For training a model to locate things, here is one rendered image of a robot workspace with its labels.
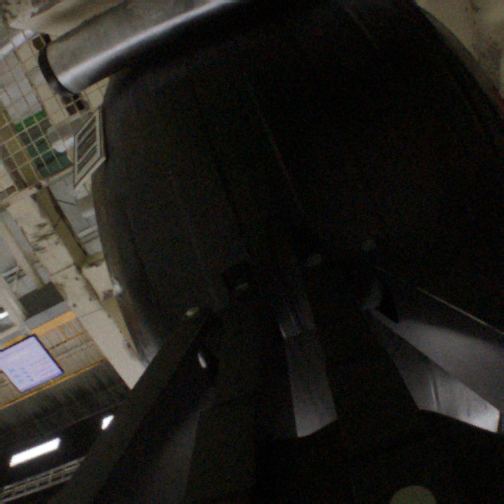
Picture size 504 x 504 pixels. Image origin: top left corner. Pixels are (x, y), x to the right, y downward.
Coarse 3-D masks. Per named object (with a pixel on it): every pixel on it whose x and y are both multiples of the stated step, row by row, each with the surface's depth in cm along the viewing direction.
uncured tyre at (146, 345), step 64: (320, 0) 25; (384, 0) 24; (192, 64) 26; (256, 64) 24; (320, 64) 23; (384, 64) 22; (448, 64) 21; (128, 128) 25; (192, 128) 23; (256, 128) 22; (320, 128) 22; (384, 128) 21; (448, 128) 20; (128, 192) 24; (192, 192) 22; (256, 192) 22; (320, 192) 21; (384, 192) 21; (448, 192) 20; (128, 256) 24; (192, 256) 22; (448, 256) 20; (128, 320) 26; (320, 384) 22; (448, 384) 22
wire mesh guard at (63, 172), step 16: (16, 48) 67; (0, 80) 69; (16, 112) 72; (32, 112) 72; (0, 128) 73; (0, 144) 74; (48, 144) 75; (64, 144) 75; (0, 160) 75; (48, 176) 77; (64, 176) 77; (32, 192) 78; (0, 208) 79
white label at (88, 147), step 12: (96, 120) 28; (84, 132) 29; (96, 132) 27; (84, 144) 28; (96, 144) 27; (84, 156) 28; (96, 156) 26; (84, 168) 27; (96, 168) 26; (84, 180) 27
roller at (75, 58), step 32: (128, 0) 25; (160, 0) 25; (192, 0) 25; (224, 0) 25; (256, 0) 26; (96, 32) 25; (128, 32) 25; (160, 32) 26; (192, 32) 27; (64, 64) 26; (96, 64) 26; (128, 64) 28; (64, 96) 28
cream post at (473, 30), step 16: (416, 0) 41; (432, 0) 38; (448, 0) 35; (464, 0) 32; (480, 0) 31; (496, 0) 31; (448, 16) 37; (464, 16) 34; (480, 16) 32; (496, 16) 32; (464, 32) 35; (480, 32) 33; (496, 32) 32; (480, 48) 34; (496, 48) 33; (480, 64) 35; (496, 64) 34; (496, 80) 35
